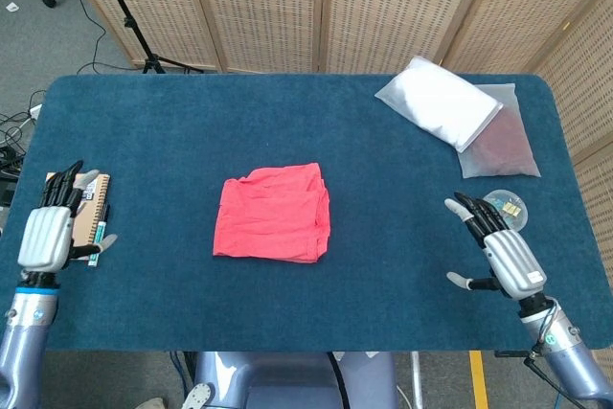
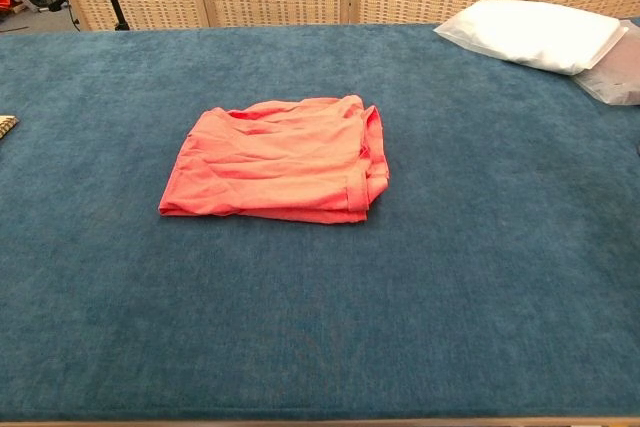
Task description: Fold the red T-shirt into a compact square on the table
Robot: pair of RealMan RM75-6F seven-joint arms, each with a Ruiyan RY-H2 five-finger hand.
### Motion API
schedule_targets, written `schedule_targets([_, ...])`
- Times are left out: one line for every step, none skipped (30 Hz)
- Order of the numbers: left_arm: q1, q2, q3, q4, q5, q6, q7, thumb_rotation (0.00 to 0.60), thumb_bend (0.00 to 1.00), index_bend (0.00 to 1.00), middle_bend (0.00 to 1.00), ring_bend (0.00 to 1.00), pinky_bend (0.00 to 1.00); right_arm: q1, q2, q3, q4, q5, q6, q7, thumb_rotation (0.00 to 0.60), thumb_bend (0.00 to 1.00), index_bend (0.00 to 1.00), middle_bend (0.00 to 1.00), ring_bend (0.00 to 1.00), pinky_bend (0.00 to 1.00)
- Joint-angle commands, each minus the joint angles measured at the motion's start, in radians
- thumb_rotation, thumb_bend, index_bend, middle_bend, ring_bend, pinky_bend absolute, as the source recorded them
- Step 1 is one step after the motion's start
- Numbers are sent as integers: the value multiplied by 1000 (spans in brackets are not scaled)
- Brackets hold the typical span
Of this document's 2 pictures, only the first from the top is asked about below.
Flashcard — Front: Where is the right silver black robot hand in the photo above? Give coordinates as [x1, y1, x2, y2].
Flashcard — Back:
[443, 192, 548, 300]

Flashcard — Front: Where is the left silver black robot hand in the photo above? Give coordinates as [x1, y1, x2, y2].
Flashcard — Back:
[16, 159, 119, 272]

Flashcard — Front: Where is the red cloth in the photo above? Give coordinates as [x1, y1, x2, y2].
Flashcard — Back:
[212, 162, 332, 265]

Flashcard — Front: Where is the brown spiral notebook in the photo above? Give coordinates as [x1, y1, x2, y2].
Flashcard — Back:
[45, 171, 111, 261]

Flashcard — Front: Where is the clear round box of clips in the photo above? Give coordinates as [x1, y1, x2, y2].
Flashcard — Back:
[482, 188, 530, 233]

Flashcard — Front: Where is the green white marker pen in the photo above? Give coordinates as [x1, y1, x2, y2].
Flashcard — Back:
[87, 219, 107, 267]

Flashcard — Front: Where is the dark red garment in bag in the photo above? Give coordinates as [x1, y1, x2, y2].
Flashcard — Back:
[457, 82, 542, 179]

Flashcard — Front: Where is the white garment in plastic bag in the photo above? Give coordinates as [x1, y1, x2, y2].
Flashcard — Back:
[374, 55, 505, 154]

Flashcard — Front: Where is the black tripod stand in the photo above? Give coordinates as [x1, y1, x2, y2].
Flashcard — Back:
[88, 0, 205, 75]

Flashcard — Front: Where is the blue-grey robot torso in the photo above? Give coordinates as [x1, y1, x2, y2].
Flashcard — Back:
[181, 351, 401, 409]

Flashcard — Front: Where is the blue carpet table cover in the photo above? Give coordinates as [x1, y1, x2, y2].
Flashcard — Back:
[0, 74, 613, 352]

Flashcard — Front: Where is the tangle of floor cables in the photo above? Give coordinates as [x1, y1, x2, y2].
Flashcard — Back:
[0, 90, 47, 180]

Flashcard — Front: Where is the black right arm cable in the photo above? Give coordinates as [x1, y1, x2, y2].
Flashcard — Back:
[495, 349, 576, 409]

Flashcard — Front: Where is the thin black floor cable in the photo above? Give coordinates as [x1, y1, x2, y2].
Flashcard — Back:
[71, 0, 145, 71]

